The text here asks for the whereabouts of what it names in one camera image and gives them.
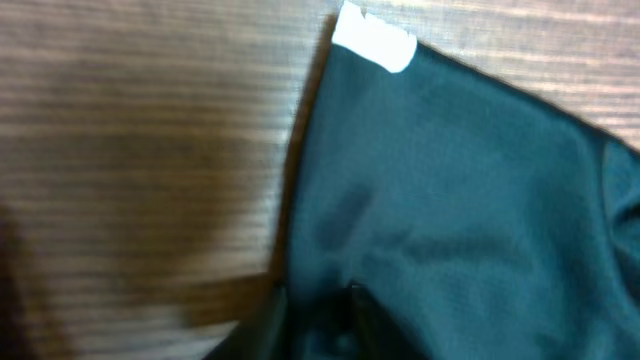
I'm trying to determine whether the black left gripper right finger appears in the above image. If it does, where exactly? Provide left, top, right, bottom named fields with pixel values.
left=350, top=284, right=425, bottom=360

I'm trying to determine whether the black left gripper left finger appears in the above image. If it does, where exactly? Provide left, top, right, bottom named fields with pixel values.
left=203, top=285, right=288, bottom=360

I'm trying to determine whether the black printed cycling jersey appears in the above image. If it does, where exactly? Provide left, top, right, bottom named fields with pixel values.
left=286, top=2, right=639, bottom=359

